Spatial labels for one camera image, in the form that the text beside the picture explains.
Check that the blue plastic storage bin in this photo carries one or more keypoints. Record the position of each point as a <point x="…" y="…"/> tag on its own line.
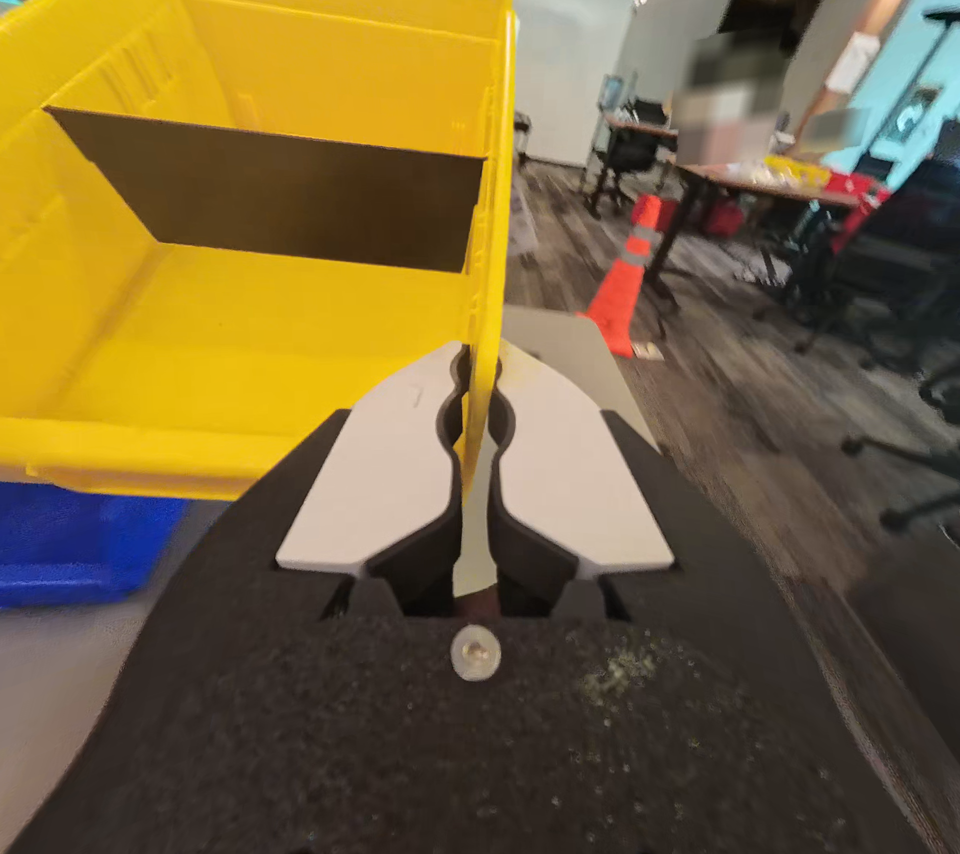
<point x="67" y="547"/>

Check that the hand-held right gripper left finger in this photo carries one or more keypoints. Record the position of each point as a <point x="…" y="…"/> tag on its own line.
<point x="375" y="479"/>

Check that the black bin divider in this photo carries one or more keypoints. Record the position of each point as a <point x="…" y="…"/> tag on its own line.
<point x="300" y="194"/>

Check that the yellow plastic storage bin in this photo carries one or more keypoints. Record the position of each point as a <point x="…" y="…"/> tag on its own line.
<point x="225" y="344"/>

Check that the orange traffic cone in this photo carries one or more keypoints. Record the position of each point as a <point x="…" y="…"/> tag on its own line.
<point x="622" y="292"/>

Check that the black office chair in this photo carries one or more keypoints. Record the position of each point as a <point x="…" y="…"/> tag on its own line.
<point x="885" y="254"/>
<point x="630" y="153"/>
<point x="945" y="389"/>

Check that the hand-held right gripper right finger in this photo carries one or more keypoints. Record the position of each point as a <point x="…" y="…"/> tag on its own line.
<point x="577" y="487"/>

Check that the wooden table black legs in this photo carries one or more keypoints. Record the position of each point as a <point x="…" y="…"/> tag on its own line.
<point x="750" y="179"/>

